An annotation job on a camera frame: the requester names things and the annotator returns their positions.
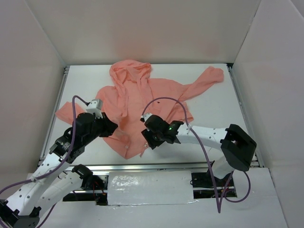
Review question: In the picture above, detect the aluminium table frame rail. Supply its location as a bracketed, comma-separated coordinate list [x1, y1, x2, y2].
[37, 66, 70, 167]

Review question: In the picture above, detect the grey white left wrist camera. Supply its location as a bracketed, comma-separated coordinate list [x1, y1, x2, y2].
[86, 99, 103, 119]

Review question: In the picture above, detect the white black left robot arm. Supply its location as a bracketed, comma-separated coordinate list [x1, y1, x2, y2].
[0, 113, 118, 228]

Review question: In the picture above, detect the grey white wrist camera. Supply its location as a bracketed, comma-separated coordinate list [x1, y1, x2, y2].
[86, 99, 103, 119]
[140, 113, 152, 123]

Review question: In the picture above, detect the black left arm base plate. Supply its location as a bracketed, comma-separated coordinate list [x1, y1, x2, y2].
[80, 175, 108, 190]

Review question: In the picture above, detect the grey white right wrist camera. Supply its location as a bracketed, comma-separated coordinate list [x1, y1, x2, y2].
[140, 113, 152, 123]

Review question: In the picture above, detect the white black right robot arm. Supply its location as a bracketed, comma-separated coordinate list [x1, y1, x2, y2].
[141, 113, 257, 186]

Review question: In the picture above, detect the pink hooded zip jacket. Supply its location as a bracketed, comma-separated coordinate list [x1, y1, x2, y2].
[55, 60, 225, 160]

